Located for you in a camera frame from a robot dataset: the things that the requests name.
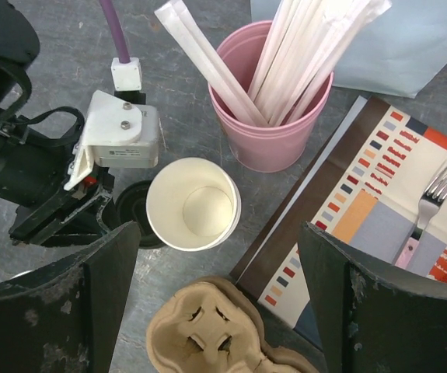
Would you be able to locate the black cup lid stack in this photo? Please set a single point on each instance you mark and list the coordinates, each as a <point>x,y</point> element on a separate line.
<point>131,206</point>

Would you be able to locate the pink handled fork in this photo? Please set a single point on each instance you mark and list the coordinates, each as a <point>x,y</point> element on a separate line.
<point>431,200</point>

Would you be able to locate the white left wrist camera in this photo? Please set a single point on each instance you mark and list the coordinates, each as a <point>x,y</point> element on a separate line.
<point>116,134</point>

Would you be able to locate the white wrapped straws bundle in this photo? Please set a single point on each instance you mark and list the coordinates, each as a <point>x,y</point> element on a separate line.
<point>304,43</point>

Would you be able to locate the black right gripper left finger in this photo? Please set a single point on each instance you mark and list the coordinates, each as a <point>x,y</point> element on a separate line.
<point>66,316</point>

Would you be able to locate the brown paper cup stack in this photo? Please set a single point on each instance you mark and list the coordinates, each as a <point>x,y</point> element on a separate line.
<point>193,205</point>

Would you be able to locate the pink tin straw holder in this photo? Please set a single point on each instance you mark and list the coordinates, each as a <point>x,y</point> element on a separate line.
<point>262,149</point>

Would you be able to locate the light blue paper bag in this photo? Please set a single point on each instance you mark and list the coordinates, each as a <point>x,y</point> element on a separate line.
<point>399,52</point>

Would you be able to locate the colourful patchwork placemat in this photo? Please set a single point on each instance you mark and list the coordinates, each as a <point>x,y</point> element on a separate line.
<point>362,187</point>

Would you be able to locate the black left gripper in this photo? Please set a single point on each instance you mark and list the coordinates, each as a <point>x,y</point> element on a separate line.
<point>69,218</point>

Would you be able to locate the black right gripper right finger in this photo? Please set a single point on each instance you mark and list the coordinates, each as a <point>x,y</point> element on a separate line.
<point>372,316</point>

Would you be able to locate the brown cardboard cup carrier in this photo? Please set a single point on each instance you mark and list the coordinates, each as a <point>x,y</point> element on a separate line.
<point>211,326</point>

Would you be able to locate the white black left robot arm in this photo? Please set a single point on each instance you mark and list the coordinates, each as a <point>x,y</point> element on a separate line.
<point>34,168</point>

